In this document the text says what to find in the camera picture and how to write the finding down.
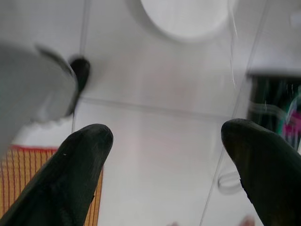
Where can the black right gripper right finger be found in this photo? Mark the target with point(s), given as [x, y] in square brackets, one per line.
[270, 179]

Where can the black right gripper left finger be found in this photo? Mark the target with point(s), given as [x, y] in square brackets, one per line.
[65, 179]

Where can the orange striped woven mat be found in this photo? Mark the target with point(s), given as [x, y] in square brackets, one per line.
[21, 169]

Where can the dark furniture piece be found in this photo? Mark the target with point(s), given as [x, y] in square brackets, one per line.
[265, 99]

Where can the small black round object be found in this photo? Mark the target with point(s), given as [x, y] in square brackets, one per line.
[81, 68]

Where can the white round disc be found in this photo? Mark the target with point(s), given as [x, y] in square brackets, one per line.
[183, 16]

